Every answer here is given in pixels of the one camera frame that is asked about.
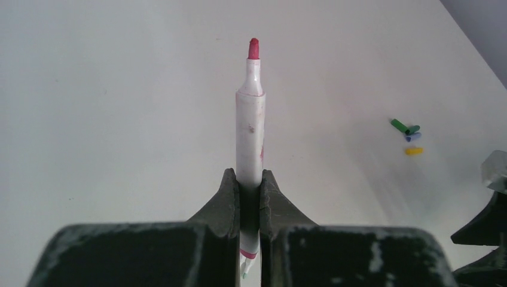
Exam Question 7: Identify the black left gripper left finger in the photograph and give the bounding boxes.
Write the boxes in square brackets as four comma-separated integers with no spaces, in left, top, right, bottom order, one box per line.
[28,169,240,286]

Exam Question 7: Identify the yellow pen cap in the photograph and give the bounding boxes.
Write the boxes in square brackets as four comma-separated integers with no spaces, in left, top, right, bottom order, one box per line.
[405,147,424,156]

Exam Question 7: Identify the light green pen cap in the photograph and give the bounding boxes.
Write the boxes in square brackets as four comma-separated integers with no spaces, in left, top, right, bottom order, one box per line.
[390,118,408,134]

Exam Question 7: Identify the white pink marker pen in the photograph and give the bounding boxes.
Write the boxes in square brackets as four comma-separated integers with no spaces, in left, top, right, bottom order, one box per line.
[236,38,266,279]

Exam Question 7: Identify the blue pen cap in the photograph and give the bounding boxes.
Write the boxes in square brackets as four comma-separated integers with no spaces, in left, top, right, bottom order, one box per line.
[405,132,422,142]

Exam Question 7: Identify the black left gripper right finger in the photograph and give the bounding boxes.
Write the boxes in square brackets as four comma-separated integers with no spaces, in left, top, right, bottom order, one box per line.
[260,170,457,286]

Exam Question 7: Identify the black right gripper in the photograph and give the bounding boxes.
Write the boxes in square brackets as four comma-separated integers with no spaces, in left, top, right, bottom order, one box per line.
[451,191,506,286]

